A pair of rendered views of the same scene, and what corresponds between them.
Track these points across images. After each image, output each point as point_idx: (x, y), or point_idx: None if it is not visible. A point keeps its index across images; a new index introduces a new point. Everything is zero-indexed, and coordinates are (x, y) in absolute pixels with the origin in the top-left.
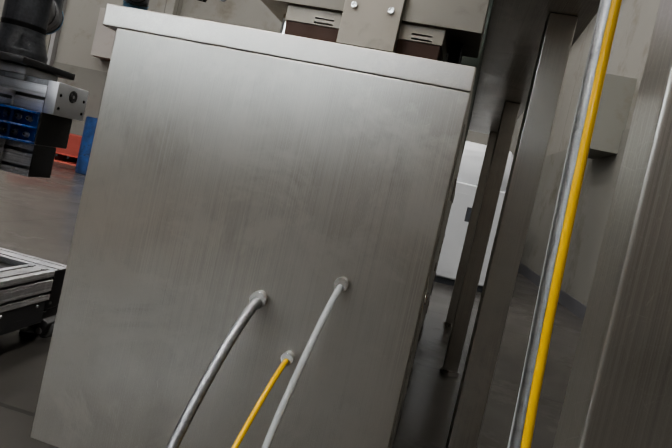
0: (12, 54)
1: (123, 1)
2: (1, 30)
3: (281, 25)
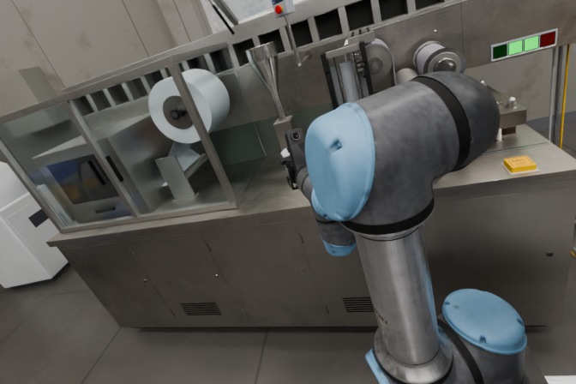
0: (528, 348)
1: (351, 245)
2: (525, 377)
3: (501, 130)
